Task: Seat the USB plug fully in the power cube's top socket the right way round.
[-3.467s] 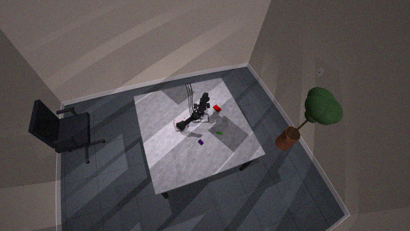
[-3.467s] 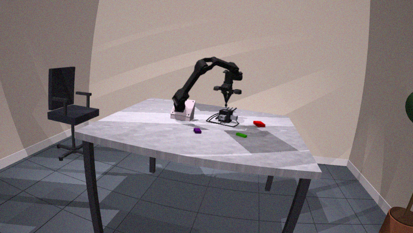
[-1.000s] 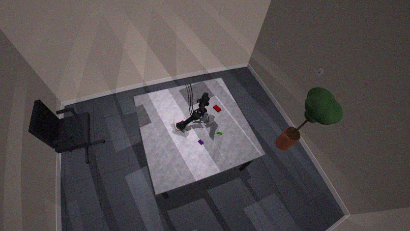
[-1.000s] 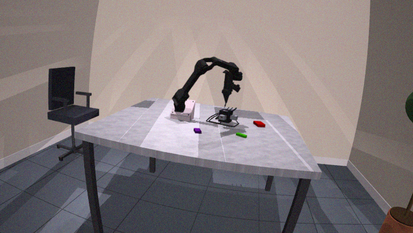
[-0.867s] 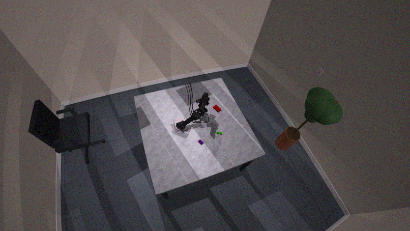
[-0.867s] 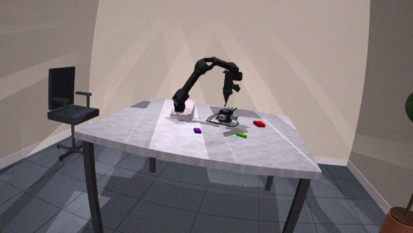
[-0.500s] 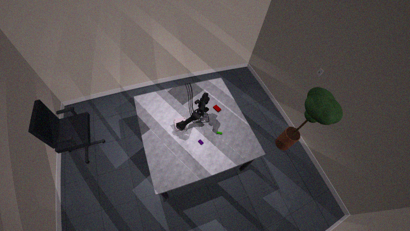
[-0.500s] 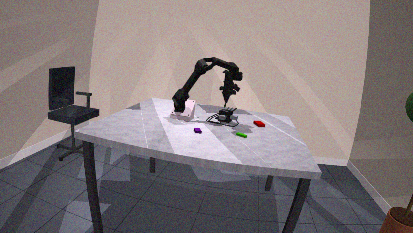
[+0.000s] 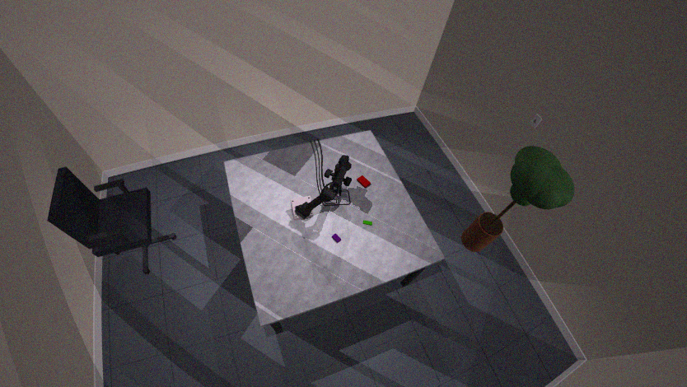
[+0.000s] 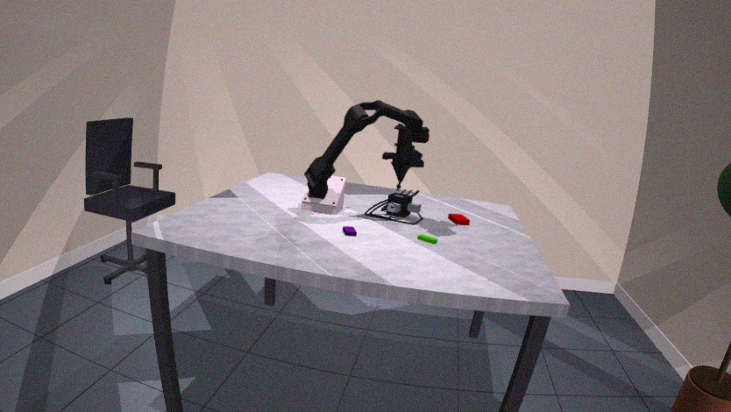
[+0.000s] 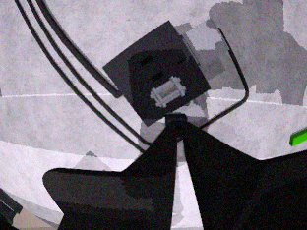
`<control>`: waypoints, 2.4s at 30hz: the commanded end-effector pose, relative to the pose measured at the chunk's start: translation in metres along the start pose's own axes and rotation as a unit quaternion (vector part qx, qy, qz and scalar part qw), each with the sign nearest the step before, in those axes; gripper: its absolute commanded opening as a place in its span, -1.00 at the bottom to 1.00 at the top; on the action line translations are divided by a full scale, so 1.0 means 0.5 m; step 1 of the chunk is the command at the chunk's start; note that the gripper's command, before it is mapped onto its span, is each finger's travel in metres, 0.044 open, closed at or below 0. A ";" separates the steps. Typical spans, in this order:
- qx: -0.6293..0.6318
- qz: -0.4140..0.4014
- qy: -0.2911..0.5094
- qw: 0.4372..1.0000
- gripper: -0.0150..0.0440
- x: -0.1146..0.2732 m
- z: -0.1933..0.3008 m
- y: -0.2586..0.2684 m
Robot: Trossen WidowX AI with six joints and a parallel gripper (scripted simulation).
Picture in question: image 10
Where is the small purple block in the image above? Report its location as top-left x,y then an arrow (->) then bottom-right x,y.
343,226 -> 357,237

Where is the small green bar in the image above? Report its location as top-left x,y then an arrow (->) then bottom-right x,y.
417,235 -> 437,244

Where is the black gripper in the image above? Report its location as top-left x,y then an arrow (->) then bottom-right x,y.
382,140 -> 424,181

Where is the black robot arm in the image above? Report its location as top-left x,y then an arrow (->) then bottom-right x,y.
304,100 -> 429,199

